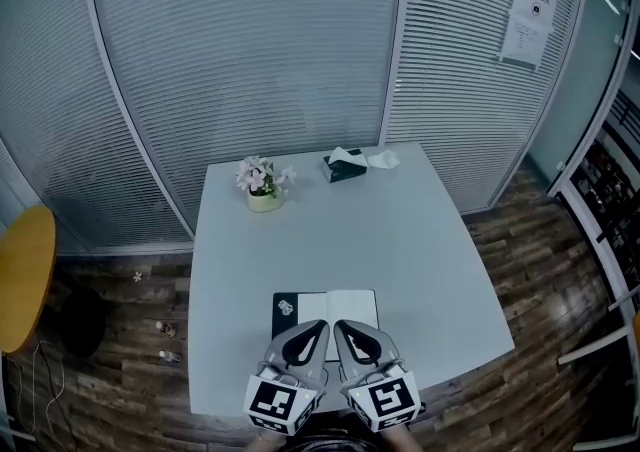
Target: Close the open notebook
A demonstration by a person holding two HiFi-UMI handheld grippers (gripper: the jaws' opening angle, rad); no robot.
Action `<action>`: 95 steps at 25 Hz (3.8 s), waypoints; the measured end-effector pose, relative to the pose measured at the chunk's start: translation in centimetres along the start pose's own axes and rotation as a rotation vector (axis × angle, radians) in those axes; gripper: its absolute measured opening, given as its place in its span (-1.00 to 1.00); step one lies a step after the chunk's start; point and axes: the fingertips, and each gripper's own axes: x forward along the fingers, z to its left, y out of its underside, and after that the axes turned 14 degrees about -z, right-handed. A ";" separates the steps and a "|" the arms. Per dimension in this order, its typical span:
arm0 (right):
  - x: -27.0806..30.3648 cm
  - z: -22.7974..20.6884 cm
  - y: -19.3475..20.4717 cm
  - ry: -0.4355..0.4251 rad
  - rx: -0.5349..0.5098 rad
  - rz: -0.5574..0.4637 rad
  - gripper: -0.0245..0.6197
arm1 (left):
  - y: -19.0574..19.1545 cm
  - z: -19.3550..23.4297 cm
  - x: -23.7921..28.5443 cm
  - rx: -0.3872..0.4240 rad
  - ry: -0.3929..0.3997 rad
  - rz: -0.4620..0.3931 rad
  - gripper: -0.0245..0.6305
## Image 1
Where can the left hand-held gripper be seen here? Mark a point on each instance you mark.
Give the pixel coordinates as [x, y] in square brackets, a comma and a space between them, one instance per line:
[280, 397]

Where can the white paper notice small print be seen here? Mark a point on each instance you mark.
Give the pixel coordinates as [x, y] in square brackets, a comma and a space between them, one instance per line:
[524, 40]

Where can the black round stool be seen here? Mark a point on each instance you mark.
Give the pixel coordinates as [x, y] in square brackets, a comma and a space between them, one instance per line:
[82, 322]

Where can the person's right forearm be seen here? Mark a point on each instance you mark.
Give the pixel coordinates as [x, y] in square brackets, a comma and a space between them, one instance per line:
[400, 441]

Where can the white metal chair frame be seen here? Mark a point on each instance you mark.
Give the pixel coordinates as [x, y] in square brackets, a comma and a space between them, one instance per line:
[595, 340]

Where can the pink flowers in pale pot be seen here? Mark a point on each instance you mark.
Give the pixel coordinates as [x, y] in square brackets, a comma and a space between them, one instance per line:
[262, 190]

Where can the dark display shelf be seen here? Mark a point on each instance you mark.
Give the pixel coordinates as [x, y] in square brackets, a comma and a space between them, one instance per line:
[607, 200]

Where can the black notebook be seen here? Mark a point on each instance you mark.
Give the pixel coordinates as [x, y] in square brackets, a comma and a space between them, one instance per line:
[350, 307]

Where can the crumpled white tissue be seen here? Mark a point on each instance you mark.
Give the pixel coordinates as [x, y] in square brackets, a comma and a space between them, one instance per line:
[384, 159]

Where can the small clear bottle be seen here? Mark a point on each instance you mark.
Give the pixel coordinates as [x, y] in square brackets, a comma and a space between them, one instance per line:
[167, 328]
[169, 355]

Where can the yellow round table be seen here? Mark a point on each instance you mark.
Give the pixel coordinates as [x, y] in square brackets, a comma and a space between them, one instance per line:
[25, 280]

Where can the person's left forearm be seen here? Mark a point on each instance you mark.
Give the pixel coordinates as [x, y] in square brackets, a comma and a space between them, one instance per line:
[265, 442]

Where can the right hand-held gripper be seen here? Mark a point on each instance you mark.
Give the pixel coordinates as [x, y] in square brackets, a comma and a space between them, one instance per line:
[387, 397]

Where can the dark tissue box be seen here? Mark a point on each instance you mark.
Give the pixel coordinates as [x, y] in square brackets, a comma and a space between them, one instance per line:
[345, 169]

